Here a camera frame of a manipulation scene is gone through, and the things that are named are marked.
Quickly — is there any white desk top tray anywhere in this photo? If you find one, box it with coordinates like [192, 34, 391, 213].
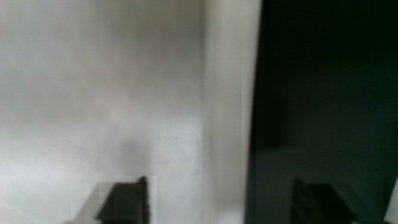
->
[0, 0, 262, 224]

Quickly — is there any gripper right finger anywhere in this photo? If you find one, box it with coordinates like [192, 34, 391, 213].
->
[290, 179, 372, 224]

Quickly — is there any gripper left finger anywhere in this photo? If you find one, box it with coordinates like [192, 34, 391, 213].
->
[96, 177, 150, 224]

